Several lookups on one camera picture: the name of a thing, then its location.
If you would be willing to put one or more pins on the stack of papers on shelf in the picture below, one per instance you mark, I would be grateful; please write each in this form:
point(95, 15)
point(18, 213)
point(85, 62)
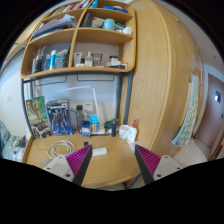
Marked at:
point(67, 20)

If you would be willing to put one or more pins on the clear glass bottle on shelf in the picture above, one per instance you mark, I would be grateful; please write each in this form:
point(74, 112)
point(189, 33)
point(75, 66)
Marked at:
point(89, 60)

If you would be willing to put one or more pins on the wooden wall shelf unit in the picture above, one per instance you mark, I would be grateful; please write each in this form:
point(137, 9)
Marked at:
point(113, 51)

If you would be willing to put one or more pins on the light blue cup on shelf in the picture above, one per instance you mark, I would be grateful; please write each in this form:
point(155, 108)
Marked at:
point(109, 24)

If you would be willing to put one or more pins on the blue small box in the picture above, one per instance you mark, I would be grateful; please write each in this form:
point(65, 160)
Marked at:
point(85, 128)

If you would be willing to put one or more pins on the brown door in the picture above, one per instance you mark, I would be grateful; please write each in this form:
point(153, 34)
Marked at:
point(213, 113)

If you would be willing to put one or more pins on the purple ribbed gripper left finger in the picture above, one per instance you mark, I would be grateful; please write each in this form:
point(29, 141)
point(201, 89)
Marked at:
point(78, 162)

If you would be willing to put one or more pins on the white pump bottle red cap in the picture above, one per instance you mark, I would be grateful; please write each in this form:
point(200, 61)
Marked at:
point(132, 133)

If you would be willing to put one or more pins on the green Groot toy box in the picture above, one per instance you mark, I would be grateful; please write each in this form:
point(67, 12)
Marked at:
point(37, 117)

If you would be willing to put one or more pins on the dark clear water bottle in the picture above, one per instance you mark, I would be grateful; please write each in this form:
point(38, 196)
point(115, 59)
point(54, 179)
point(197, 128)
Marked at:
point(79, 117)

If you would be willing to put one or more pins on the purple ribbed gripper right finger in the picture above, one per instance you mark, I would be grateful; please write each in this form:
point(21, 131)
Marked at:
point(148, 162)

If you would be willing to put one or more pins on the white jar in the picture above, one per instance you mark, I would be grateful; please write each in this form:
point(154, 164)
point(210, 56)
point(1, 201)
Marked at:
point(123, 131)

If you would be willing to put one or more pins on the blue tube on shelf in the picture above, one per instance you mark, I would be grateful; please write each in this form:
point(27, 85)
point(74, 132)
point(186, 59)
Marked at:
point(52, 59)

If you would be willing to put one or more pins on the green patterned hanging towel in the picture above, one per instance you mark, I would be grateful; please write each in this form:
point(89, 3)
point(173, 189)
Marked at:
point(183, 137)

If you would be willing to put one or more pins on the white power strip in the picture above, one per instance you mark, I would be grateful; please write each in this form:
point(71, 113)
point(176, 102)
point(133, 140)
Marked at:
point(99, 152)

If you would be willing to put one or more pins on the teal box on desk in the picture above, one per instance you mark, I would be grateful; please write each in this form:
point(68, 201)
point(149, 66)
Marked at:
point(94, 123)

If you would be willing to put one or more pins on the white desk lamp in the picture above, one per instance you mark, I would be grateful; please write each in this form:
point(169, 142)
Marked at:
point(101, 129)

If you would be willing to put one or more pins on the black slim bottle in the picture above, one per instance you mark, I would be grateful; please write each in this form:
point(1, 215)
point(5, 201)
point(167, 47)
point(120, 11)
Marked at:
point(114, 127)

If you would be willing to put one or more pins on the blue robot model box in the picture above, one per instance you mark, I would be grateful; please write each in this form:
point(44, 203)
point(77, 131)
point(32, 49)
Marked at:
point(59, 117)

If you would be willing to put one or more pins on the white tube on shelf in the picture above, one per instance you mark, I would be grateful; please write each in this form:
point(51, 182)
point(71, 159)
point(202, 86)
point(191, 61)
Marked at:
point(77, 58)

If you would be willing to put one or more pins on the wooden wardrobe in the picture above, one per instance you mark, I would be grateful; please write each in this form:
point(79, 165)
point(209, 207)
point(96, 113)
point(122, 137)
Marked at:
point(167, 57)

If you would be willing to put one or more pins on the black charger plug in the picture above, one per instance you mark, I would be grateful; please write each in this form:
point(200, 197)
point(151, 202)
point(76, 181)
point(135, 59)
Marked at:
point(86, 144)

